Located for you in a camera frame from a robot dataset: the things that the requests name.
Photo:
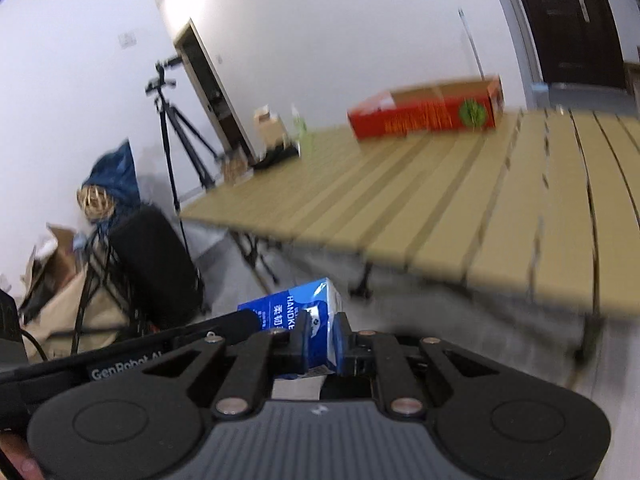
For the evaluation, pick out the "beige folding table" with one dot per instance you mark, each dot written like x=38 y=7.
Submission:
x=546 y=206

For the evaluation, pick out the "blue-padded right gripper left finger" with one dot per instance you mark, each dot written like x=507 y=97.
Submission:
x=257 y=363

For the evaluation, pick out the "black suitcase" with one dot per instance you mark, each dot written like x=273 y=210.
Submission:
x=165 y=287

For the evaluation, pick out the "woven wicker ball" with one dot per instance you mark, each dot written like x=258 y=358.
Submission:
x=95 y=203

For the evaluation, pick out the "small cardboard box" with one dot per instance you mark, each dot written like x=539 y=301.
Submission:
x=269 y=127

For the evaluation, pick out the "red cardboard box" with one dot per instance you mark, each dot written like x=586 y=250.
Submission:
x=474 y=104

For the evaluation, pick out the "dark wooden door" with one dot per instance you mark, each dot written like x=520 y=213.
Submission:
x=576 y=42

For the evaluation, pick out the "green spray bottle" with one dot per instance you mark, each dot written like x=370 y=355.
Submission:
x=303 y=136

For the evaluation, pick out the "black camera tripod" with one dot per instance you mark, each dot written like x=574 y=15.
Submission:
x=171 y=118

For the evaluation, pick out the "person's left hand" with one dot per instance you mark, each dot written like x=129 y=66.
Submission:
x=20 y=456

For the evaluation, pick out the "dark framed board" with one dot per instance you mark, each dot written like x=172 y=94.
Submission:
x=207 y=85

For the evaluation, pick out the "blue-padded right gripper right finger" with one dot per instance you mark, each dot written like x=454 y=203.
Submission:
x=372 y=366

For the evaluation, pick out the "blue bag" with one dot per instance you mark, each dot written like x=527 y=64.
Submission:
x=116 y=174

